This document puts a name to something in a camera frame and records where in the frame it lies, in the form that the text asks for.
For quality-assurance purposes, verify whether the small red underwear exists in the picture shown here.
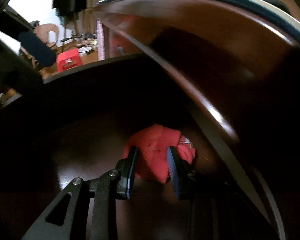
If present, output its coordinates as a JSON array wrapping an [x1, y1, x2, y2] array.
[[123, 124, 196, 184]]

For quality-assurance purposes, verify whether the dark wooden drawer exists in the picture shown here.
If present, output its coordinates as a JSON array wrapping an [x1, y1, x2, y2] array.
[[45, 15, 287, 239]]

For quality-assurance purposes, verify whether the wooden chair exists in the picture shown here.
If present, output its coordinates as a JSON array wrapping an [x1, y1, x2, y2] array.
[[19, 23, 59, 69]]

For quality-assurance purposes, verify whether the red plastic stool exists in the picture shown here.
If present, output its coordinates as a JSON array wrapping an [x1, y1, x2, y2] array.
[[56, 48, 83, 73]]

